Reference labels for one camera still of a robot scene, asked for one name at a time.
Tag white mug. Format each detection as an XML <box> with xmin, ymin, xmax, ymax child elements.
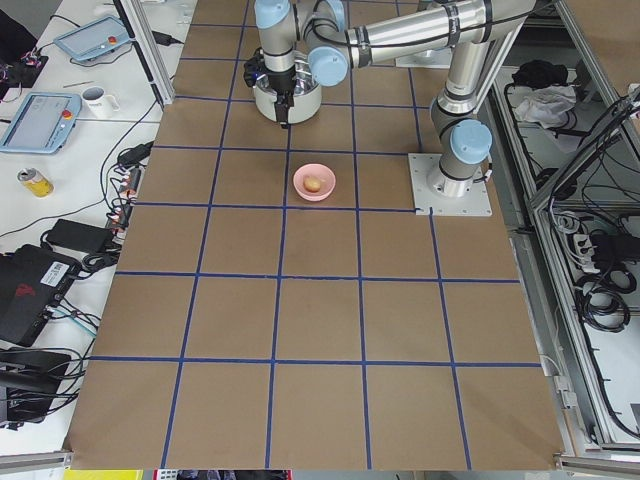
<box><xmin>81</xmin><ymin>86</ymin><xmax>121</xmax><ymax>120</ymax></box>

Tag pale green electric pot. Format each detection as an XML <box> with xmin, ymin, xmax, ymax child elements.
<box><xmin>253</xmin><ymin>51</ymin><xmax>322</xmax><ymax>124</ymax></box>

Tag white crumpled cloth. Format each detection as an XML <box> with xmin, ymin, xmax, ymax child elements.
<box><xmin>514</xmin><ymin>85</ymin><xmax>577</xmax><ymax>129</ymax></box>

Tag black mini computer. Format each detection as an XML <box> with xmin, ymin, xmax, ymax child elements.
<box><xmin>1</xmin><ymin>244</ymin><xmax>81</xmax><ymax>347</ymax></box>

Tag teach pendant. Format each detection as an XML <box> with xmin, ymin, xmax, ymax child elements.
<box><xmin>1</xmin><ymin>92</ymin><xmax>82</xmax><ymax>154</ymax></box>
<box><xmin>53</xmin><ymin>15</ymin><xmax>131</xmax><ymax>62</ymax></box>

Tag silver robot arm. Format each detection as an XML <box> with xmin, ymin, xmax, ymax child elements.
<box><xmin>244</xmin><ymin>1</ymin><xmax>535</xmax><ymax>128</ymax></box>
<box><xmin>428</xmin><ymin>42</ymin><xmax>493</xmax><ymax>198</ymax></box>

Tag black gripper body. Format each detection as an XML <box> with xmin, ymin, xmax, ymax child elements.
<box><xmin>243</xmin><ymin>47</ymin><xmax>296</xmax><ymax>107</ymax></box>

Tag upper teach pendant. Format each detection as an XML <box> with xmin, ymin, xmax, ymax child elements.
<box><xmin>53</xmin><ymin>15</ymin><xmax>131</xmax><ymax>62</ymax></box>

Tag black power adapter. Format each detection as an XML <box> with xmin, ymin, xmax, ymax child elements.
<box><xmin>44</xmin><ymin>219</ymin><xmax>114</xmax><ymax>253</ymax></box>

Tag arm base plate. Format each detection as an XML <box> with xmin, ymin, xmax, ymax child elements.
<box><xmin>408</xmin><ymin>153</ymin><xmax>493</xmax><ymax>217</ymax></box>
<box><xmin>395</xmin><ymin>47</ymin><xmax>453</xmax><ymax>69</ymax></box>

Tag black cloth bundle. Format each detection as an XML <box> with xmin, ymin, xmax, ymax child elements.
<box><xmin>512</xmin><ymin>60</ymin><xmax>568</xmax><ymax>89</ymax></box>

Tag lower teach pendant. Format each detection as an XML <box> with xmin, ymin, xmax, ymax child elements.
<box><xmin>1</xmin><ymin>92</ymin><xmax>82</xmax><ymax>154</ymax></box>

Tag aluminium side frame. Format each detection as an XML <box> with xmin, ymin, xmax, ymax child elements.
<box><xmin>484</xmin><ymin>1</ymin><xmax>639</xmax><ymax>470</ymax></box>

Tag yellow drink can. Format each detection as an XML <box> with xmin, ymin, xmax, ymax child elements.
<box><xmin>17</xmin><ymin>168</ymin><xmax>54</xmax><ymax>198</ymax></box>

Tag power strip with plugs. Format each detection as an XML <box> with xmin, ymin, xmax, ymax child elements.
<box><xmin>106</xmin><ymin>166</ymin><xmax>144</xmax><ymax>234</ymax></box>

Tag coiled black cables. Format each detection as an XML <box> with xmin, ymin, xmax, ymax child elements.
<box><xmin>572</xmin><ymin>269</ymin><xmax>634</xmax><ymax>334</ymax></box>

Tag pink bowl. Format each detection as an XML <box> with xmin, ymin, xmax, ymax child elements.
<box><xmin>292</xmin><ymin>163</ymin><xmax>336</xmax><ymax>202</ymax></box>

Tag aluminium frame post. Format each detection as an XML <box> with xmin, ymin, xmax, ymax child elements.
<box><xmin>113</xmin><ymin>0</ymin><xmax>175</xmax><ymax>109</ymax></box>

